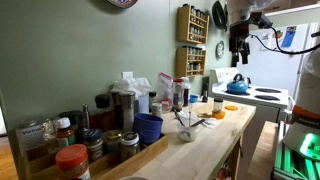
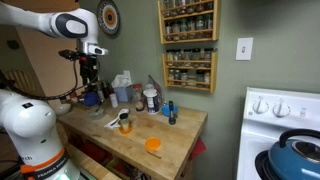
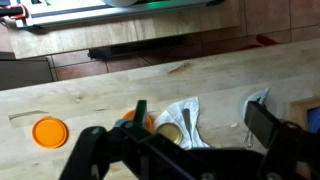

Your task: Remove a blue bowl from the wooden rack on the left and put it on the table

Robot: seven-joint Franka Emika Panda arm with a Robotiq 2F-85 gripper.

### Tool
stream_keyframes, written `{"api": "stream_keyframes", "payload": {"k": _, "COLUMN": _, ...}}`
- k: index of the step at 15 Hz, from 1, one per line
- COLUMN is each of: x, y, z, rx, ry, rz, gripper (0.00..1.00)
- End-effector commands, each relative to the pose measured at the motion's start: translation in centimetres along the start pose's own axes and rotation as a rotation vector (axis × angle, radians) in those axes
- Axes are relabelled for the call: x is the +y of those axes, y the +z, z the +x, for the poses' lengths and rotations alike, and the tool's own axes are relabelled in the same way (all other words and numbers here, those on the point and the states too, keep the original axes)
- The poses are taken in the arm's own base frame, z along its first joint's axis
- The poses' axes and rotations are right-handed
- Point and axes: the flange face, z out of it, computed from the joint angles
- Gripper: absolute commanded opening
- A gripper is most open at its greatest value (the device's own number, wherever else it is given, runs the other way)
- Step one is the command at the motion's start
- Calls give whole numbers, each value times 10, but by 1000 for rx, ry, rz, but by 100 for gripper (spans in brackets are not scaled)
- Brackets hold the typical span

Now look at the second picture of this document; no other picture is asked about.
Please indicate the small jar on orange lid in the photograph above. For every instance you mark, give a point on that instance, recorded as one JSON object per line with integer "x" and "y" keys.
{"x": 125, "y": 124}

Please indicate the glass jar red lid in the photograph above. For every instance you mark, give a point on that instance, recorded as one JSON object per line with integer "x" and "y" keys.
{"x": 138, "y": 97}

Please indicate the decorative wall plate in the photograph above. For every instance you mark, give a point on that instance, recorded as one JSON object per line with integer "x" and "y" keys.
{"x": 108, "y": 17}

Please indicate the white ceramic bowl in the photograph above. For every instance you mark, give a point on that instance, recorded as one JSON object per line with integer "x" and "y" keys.
{"x": 62, "y": 109}

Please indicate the orange plastic lid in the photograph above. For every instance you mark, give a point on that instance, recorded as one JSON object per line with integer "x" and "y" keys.
{"x": 152, "y": 143}

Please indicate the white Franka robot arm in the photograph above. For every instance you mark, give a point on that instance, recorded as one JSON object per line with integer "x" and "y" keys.
{"x": 29, "y": 121}

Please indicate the plastic zip bag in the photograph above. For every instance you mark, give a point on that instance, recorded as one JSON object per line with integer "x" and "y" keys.
{"x": 157, "y": 87}

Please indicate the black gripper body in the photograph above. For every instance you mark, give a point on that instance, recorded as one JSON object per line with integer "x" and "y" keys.
{"x": 88, "y": 69}

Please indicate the upper wooden spice rack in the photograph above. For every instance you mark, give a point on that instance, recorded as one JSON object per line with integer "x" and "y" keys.
{"x": 186, "y": 21}

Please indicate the blue tissue box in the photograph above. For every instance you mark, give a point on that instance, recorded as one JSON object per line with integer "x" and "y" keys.
{"x": 124, "y": 94}

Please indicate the white spoon rest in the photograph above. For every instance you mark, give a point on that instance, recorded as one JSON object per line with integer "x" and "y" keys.
{"x": 115, "y": 122}

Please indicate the white pill bottle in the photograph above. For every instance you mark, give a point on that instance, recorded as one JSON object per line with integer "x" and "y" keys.
{"x": 113, "y": 99}

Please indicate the blue bowl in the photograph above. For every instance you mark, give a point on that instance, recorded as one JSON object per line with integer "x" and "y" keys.
{"x": 91, "y": 99}

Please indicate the white light switch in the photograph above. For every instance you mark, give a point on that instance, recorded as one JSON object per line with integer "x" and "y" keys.
{"x": 244, "y": 49}

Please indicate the white stove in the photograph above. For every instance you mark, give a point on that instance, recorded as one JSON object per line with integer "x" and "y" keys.
{"x": 269, "y": 113}

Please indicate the blue kettle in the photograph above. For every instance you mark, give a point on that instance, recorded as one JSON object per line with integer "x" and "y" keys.
{"x": 290, "y": 159}

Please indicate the glass bowl with utensils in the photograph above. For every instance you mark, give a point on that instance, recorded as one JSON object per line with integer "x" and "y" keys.
{"x": 96, "y": 112}

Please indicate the lower wooden spice rack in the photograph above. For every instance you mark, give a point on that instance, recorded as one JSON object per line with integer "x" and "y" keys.
{"x": 191, "y": 69}

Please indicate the wooden spice rack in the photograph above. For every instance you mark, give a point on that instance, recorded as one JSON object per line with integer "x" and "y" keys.
{"x": 191, "y": 69}
{"x": 186, "y": 21}

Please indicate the red cloth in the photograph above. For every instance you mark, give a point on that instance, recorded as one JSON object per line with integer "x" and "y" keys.
{"x": 198, "y": 149}

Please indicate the white canister with label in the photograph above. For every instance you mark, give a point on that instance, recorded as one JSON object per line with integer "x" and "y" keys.
{"x": 152, "y": 100}

